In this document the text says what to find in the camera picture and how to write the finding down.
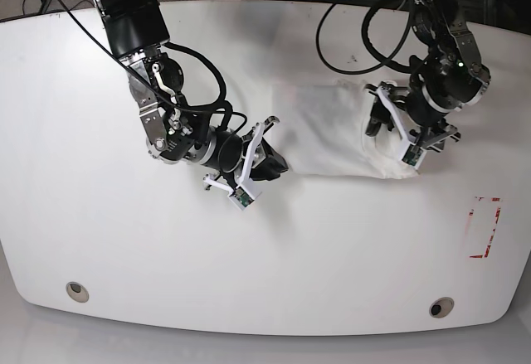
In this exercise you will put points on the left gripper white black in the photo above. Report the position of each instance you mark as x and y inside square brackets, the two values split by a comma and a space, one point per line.
[414, 116]

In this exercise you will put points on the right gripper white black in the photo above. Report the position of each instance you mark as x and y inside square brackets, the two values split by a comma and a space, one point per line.
[243, 161]

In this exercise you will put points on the white T-shirt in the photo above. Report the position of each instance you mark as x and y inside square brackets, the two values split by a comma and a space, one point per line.
[322, 133]

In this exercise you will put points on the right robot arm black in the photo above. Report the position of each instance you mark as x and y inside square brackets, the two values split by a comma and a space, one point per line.
[176, 130]

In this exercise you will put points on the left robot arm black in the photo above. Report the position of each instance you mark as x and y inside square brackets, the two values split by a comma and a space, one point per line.
[450, 77]

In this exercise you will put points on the red tape rectangle marking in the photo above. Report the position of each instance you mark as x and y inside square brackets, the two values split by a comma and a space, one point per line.
[481, 226]

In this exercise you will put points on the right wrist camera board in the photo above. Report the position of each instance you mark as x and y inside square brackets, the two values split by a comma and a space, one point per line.
[242, 197]

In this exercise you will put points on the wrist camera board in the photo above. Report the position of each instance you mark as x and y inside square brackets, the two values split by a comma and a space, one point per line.
[414, 156]
[242, 197]

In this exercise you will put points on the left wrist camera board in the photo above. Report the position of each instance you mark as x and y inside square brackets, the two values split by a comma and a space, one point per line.
[414, 156]

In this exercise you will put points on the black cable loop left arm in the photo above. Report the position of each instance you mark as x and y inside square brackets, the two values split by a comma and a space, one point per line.
[382, 60]

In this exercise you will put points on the right table cable grommet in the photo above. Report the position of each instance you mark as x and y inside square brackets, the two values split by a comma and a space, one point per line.
[441, 307]

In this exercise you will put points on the table cable grommet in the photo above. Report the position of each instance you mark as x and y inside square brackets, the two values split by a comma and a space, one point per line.
[441, 307]
[77, 292]

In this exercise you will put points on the left table cable grommet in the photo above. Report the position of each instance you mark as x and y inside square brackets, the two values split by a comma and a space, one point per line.
[77, 292]

